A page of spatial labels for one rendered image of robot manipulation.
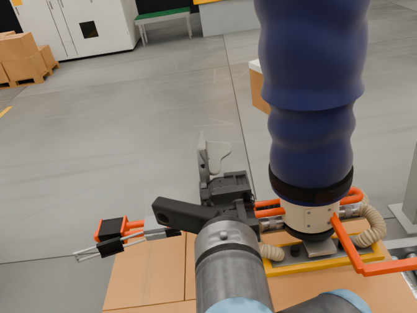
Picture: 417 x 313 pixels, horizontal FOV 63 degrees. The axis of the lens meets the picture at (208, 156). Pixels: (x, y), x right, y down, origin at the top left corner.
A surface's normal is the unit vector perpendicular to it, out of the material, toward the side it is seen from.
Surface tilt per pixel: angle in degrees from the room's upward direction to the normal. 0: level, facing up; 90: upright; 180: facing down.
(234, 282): 7
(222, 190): 0
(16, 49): 90
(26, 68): 90
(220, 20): 90
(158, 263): 0
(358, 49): 79
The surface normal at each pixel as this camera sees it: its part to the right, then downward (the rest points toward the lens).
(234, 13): 0.01, 0.55
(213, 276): -0.54, -0.69
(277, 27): -0.81, 0.20
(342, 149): 0.45, 0.14
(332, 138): 0.44, 0.67
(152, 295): -0.15, -0.83
